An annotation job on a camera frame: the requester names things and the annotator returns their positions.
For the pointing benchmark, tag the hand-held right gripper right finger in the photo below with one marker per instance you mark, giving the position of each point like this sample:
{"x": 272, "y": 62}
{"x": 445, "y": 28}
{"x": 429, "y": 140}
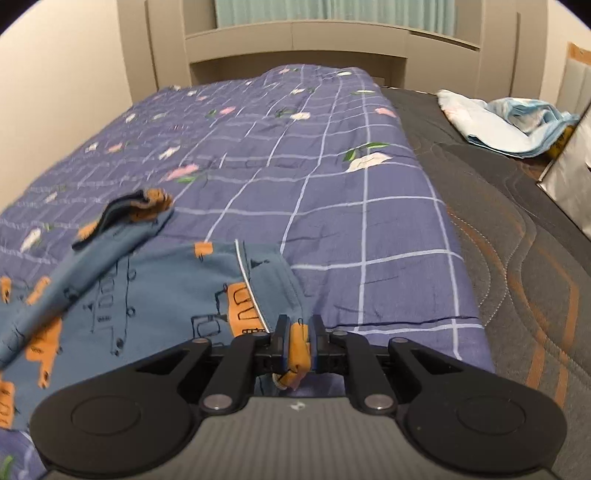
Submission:
{"x": 316, "y": 344}

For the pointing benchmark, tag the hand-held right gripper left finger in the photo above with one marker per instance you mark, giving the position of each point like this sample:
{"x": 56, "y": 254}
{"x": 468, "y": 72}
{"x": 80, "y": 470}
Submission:
{"x": 282, "y": 344}

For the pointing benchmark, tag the blue pants with orange print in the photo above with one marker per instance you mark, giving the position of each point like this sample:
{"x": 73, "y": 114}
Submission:
{"x": 161, "y": 286}

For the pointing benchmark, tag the blue plaid floral blanket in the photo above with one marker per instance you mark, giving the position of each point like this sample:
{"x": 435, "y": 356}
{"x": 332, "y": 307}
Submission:
{"x": 323, "y": 184}

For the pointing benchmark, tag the grey quilted mattress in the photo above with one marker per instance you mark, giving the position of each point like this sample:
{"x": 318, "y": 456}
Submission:
{"x": 498, "y": 194}

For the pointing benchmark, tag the light blue crumpled cloth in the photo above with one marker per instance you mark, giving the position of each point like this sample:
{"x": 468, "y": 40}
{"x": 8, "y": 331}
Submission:
{"x": 489, "y": 124}

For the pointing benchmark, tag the beige bed headboard shelf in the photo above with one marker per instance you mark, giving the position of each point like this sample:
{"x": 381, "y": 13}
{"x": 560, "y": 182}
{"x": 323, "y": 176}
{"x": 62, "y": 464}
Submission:
{"x": 323, "y": 44}

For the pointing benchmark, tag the silver flat board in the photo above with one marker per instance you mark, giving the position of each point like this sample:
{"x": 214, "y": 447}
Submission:
{"x": 572, "y": 184}

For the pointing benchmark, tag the yellow packet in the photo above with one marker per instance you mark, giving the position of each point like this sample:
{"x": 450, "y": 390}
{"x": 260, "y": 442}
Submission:
{"x": 561, "y": 143}

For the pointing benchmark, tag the teal curtain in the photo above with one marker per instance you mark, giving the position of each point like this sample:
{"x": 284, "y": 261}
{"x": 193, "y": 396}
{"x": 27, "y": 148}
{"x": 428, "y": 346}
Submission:
{"x": 323, "y": 9}

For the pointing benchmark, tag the beige padded wall panel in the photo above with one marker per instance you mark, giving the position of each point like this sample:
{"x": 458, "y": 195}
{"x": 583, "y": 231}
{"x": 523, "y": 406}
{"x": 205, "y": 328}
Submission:
{"x": 577, "y": 83}

